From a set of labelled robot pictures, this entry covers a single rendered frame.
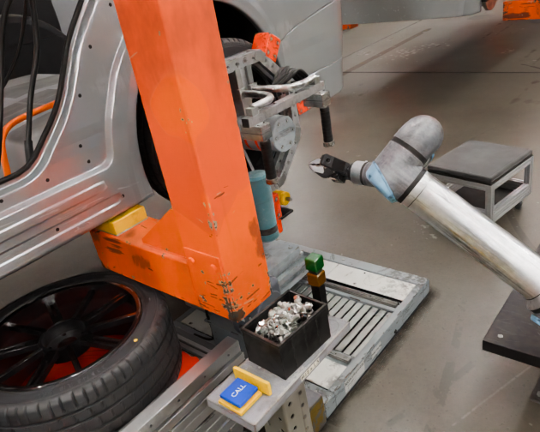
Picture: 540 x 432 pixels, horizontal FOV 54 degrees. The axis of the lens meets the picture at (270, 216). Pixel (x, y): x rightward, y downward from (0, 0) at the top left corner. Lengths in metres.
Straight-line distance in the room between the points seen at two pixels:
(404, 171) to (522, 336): 0.63
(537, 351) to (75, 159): 1.47
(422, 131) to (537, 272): 0.47
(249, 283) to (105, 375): 0.46
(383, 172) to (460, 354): 0.90
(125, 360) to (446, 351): 1.18
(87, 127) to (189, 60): 0.58
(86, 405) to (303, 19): 1.74
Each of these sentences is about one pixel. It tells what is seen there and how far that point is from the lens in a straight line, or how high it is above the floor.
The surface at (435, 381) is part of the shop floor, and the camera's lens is 2.03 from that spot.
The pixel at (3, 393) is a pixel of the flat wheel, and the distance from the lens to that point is 1.66.
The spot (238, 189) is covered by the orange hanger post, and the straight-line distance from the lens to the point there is 1.39.
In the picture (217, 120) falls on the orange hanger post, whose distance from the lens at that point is 1.32.
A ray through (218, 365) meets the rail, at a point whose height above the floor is 0.37.
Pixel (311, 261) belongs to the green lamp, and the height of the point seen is 0.66.
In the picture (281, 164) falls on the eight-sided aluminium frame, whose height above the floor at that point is 0.66.
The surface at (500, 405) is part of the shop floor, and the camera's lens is 1.98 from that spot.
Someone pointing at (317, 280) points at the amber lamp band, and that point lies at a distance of 1.50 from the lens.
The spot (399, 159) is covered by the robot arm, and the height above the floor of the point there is 0.88.
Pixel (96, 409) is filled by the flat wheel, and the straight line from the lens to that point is 1.58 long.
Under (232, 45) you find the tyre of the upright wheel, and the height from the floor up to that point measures 1.14.
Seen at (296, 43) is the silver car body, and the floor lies 1.05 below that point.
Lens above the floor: 1.44
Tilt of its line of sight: 27 degrees down
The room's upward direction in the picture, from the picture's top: 11 degrees counter-clockwise
